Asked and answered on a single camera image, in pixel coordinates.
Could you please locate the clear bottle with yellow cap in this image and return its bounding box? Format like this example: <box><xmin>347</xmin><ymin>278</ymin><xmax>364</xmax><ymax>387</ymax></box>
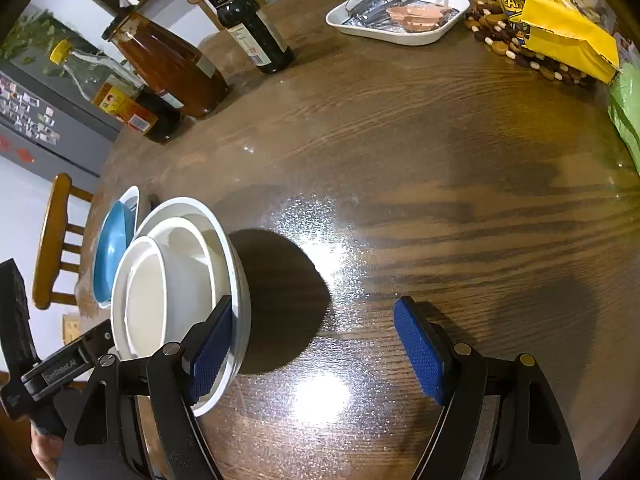
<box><xmin>49</xmin><ymin>39</ymin><xmax>183</xmax><ymax>143</ymax></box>

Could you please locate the small deep white bowl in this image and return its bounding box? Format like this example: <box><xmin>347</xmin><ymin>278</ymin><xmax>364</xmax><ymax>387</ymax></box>
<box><xmin>111</xmin><ymin>235</ymin><xmax>168</xmax><ymax>361</ymax></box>

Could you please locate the yellow snack bag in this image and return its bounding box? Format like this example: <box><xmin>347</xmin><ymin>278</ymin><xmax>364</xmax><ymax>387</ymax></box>
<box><xmin>487</xmin><ymin>0</ymin><xmax>621</xmax><ymax>85</ymax></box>

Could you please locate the cardboard box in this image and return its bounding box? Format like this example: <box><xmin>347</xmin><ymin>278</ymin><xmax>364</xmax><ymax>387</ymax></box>
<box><xmin>61</xmin><ymin>314</ymin><xmax>81</xmax><ymax>347</ymax></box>

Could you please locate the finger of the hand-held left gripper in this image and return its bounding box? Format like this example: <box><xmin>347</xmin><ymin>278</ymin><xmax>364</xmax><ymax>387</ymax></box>
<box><xmin>0</xmin><ymin>258</ymin><xmax>40</xmax><ymax>373</ymax></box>

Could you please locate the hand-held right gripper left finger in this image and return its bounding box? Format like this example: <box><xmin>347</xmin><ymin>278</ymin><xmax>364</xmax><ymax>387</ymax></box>
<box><xmin>60</xmin><ymin>295</ymin><xmax>236</xmax><ymax>480</ymax></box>

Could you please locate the white rectangular tray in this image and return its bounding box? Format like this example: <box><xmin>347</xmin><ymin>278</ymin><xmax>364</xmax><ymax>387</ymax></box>
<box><xmin>325</xmin><ymin>0</ymin><xmax>471</xmax><ymax>46</ymax></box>

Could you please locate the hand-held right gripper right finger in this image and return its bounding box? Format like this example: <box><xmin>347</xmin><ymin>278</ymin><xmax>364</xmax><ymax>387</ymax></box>
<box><xmin>394</xmin><ymin>296</ymin><xmax>581</xmax><ymax>480</ymax></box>

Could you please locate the green packet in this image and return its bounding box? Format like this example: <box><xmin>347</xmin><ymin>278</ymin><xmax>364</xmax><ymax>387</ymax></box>
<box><xmin>607</xmin><ymin>67</ymin><xmax>640</xmax><ymax>176</ymax></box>

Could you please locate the grey refrigerator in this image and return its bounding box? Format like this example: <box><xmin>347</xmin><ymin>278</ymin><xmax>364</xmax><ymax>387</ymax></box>
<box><xmin>0</xmin><ymin>57</ymin><xmax>121</xmax><ymax>181</ymax></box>

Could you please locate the medium white bowl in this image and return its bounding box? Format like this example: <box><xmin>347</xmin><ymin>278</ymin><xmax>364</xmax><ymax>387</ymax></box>
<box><xmin>147</xmin><ymin>212</ymin><xmax>226</xmax><ymax>348</ymax></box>

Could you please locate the metal kitchen utensil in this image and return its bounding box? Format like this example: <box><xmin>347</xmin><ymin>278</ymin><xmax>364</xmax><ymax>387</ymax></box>
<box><xmin>345</xmin><ymin>0</ymin><xmax>401</xmax><ymax>27</ymax></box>

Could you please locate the large white bowl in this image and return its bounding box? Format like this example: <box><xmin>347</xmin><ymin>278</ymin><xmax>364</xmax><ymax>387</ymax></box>
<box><xmin>112</xmin><ymin>196</ymin><xmax>251</xmax><ymax>417</ymax></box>

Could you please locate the blue patterned white rectangular plate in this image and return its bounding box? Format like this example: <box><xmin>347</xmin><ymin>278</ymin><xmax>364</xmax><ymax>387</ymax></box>
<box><xmin>92</xmin><ymin>185</ymin><xmax>153</xmax><ymax>311</ymax></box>

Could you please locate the person's left hand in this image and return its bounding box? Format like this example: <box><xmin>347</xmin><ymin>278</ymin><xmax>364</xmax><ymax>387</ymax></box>
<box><xmin>30</xmin><ymin>432</ymin><xmax>63</xmax><ymax>480</ymax></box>

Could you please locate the red sauce glass jar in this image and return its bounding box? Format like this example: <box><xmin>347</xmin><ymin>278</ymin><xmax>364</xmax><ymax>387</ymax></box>
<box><xmin>101</xmin><ymin>11</ymin><xmax>232</xmax><ymax>119</ymax></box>

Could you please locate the blue square plate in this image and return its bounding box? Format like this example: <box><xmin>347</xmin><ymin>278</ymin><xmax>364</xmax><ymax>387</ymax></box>
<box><xmin>94</xmin><ymin>201</ymin><xmax>137</xmax><ymax>303</ymax></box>

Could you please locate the green leafy plant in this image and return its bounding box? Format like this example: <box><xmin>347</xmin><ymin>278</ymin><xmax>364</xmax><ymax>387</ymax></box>
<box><xmin>0</xmin><ymin>7</ymin><xmax>76</xmax><ymax>78</ymax></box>

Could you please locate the pink spoon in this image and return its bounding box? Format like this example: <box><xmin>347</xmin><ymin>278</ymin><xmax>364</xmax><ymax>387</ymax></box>
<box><xmin>385</xmin><ymin>2</ymin><xmax>453</xmax><ymax>20</ymax></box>
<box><xmin>400</xmin><ymin>14</ymin><xmax>451</xmax><ymax>32</ymax></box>

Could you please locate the wooden beaded trivet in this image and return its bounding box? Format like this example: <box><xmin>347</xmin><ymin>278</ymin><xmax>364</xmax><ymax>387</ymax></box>
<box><xmin>465</xmin><ymin>0</ymin><xmax>596</xmax><ymax>90</ymax></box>

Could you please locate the dark soy sauce bottle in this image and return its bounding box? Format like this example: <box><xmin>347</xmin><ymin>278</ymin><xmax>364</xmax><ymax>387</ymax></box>
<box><xmin>189</xmin><ymin>0</ymin><xmax>295</xmax><ymax>75</ymax></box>

